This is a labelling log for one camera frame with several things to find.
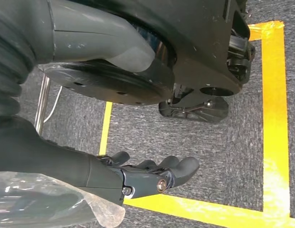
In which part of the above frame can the black robot foot plate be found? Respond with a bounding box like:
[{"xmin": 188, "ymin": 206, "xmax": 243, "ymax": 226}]
[{"xmin": 159, "ymin": 84, "xmax": 229, "ymax": 124}]

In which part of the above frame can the yellow floor tape square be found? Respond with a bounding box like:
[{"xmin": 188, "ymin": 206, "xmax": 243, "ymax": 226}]
[{"xmin": 99, "ymin": 20, "xmax": 295, "ymax": 228}]

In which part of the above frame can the chrome pedestal stool base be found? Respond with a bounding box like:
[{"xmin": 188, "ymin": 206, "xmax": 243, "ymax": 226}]
[{"xmin": 34, "ymin": 75, "xmax": 63, "ymax": 136}]

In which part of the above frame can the clear plastic camera shield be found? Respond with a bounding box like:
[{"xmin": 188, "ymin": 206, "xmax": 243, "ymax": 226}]
[{"xmin": 0, "ymin": 171, "xmax": 126, "ymax": 228}]

